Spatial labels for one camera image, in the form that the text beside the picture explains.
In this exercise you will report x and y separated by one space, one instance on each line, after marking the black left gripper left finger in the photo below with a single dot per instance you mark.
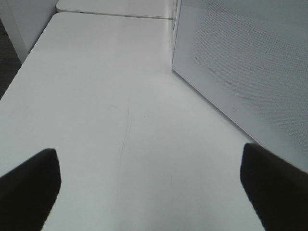
29 191

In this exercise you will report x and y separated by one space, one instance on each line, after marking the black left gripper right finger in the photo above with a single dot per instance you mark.
277 190

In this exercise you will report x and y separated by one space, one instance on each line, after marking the white microwave door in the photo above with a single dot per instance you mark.
249 58

